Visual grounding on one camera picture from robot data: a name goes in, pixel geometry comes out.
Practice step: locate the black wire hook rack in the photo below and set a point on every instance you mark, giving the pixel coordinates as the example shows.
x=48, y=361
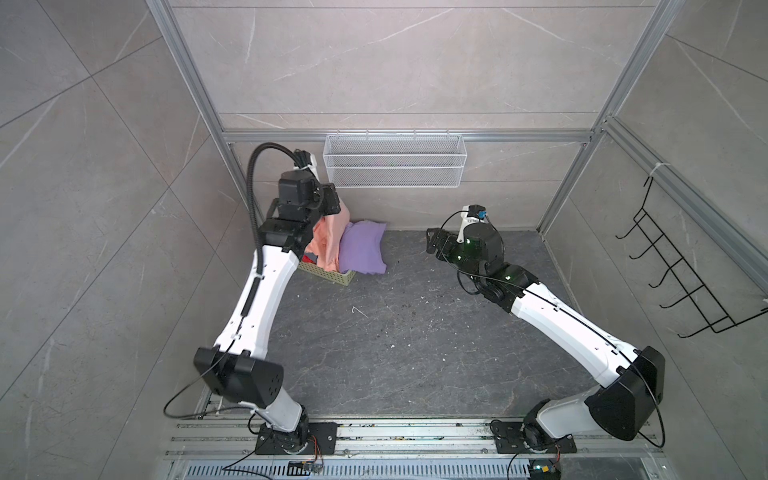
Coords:
x=679, y=271

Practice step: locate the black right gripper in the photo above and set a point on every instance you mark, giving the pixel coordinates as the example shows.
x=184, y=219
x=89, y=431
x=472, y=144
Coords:
x=442, y=234

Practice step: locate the aluminium frame corner post right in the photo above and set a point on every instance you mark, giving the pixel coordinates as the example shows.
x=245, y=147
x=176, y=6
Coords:
x=662, y=18

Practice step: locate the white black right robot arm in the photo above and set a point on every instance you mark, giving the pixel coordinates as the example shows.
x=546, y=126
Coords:
x=629, y=381

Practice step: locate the aluminium frame corner post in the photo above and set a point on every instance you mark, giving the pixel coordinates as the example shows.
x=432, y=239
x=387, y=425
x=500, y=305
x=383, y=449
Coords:
x=662, y=18
x=169, y=28

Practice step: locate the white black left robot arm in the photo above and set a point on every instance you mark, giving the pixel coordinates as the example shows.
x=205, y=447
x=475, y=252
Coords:
x=235, y=367

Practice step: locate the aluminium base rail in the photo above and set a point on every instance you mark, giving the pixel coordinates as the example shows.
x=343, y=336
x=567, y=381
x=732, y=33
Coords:
x=400, y=448

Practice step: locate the white wire mesh basket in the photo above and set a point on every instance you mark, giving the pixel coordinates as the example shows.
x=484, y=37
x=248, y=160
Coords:
x=395, y=161

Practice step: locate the purple t-shirt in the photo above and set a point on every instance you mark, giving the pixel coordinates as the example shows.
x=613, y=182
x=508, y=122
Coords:
x=360, y=248

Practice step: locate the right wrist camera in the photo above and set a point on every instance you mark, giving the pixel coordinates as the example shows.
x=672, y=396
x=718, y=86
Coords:
x=474, y=214

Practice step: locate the peach printed t-shirt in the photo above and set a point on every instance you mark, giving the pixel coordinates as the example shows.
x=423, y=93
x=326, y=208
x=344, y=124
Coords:
x=326, y=241

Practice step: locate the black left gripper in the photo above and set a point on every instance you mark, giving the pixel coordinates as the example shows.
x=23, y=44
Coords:
x=325, y=192

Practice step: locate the green plastic laundry basket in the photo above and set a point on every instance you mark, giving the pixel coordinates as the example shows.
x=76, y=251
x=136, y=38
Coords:
x=343, y=279

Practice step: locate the aluminium frame corner post left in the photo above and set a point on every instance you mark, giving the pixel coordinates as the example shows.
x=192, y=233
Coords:
x=169, y=28

